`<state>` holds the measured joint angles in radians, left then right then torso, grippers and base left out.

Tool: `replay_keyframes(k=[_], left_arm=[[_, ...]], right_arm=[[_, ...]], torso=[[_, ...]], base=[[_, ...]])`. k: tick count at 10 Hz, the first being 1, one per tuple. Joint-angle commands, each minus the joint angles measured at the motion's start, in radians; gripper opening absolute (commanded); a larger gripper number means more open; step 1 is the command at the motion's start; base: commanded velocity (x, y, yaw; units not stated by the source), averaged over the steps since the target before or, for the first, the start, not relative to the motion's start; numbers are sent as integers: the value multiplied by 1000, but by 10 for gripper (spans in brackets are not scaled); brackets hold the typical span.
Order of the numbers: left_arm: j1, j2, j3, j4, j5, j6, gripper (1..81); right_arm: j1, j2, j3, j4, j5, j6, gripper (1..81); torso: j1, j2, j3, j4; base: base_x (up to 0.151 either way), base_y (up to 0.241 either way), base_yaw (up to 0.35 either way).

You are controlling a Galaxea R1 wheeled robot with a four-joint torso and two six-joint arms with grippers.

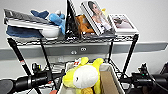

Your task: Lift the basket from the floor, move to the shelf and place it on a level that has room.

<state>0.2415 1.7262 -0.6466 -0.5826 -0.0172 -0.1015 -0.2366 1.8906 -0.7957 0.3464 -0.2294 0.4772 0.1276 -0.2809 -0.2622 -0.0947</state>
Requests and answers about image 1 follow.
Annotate white bowl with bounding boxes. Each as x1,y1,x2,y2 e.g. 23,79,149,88
39,25,62,40

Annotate white box with photo print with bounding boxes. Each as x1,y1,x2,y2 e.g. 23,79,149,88
108,13,139,35

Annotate yellow white plush toy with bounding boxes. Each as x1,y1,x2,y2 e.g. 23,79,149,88
62,56,105,94

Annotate dark blue cloth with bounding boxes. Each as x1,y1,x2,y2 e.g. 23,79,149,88
5,25,44,40

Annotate black standing packet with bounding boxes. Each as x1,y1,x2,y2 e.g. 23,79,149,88
64,0,81,38

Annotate brown cardboard box in basket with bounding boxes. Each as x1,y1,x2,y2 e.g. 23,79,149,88
99,69,122,94

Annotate small wall socket plate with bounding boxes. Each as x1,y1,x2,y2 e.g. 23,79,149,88
79,47,88,53
70,49,78,55

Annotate black wire shelf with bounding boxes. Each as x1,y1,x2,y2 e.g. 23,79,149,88
6,33,140,94

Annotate blue plush toy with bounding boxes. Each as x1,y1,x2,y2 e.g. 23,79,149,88
30,8,68,35

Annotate orange plush toy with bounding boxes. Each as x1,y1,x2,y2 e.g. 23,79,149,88
75,14,95,35

